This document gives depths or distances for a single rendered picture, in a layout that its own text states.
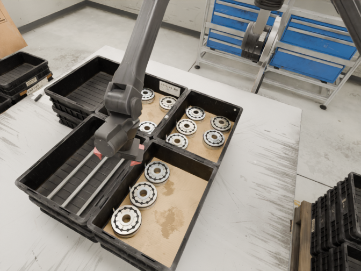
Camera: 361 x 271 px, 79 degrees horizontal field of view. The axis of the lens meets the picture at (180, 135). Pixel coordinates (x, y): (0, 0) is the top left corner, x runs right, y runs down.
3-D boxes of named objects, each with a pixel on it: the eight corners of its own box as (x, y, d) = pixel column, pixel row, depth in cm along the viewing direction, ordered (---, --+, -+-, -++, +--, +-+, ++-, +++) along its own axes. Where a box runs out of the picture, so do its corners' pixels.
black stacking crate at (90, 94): (101, 72, 139) (97, 55, 130) (141, 87, 132) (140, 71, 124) (50, 108, 114) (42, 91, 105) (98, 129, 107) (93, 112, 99)
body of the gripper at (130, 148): (136, 159, 65) (142, 145, 60) (100, 151, 63) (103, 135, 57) (138, 142, 70) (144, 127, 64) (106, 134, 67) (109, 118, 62)
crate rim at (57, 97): (98, 58, 132) (97, 54, 130) (141, 73, 125) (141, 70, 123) (43, 93, 107) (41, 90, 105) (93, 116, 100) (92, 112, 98)
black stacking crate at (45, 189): (98, 130, 107) (93, 113, 99) (150, 155, 101) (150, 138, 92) (27, 198, 82) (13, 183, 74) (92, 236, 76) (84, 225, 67)
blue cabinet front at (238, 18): (206, 45, 279) (215, -5, 237) (262, 62, 264) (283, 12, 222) (205, 47, 277) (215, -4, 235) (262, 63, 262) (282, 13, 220)
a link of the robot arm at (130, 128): (145, 118, 59) (127, 106, 59) (130, 132, 54) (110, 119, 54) (138, 133, 64) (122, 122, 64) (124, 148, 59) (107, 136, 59)
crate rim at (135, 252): (151, 141, 93) (151, 137, 92) (217, 170, 87) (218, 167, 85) (85, 227, 68) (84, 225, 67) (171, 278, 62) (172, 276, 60)
